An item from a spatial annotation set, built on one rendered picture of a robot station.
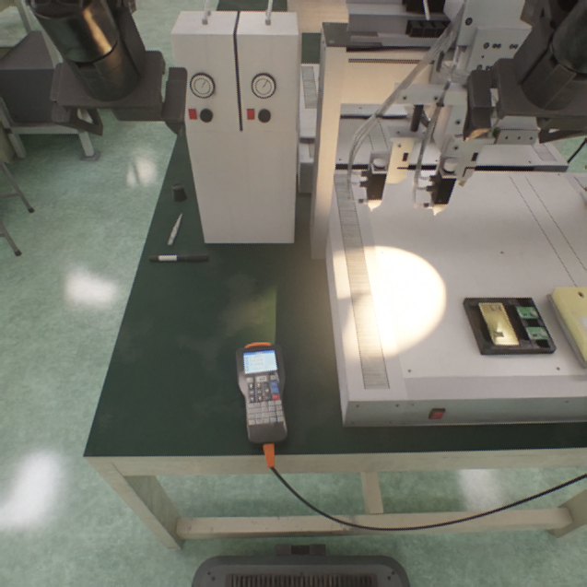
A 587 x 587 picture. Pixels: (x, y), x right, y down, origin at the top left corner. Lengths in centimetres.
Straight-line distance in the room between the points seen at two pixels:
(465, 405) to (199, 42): 74
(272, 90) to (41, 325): 154
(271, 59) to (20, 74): 228
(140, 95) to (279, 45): 39
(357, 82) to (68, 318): 161
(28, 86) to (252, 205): 218
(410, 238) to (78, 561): 130
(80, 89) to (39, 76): 245
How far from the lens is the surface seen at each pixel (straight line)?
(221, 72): 87
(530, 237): 109
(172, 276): 103
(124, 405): 87
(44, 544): 167
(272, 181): 97
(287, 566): 123
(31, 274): 236
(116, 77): 49
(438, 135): 83
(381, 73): 82
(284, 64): 86
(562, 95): 53
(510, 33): 73
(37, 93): 302
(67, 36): 45
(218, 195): 100
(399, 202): 108
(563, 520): 158
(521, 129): 81
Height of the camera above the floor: 148
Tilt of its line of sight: 49 degrees down
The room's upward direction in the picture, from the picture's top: 2 degrees clockwise
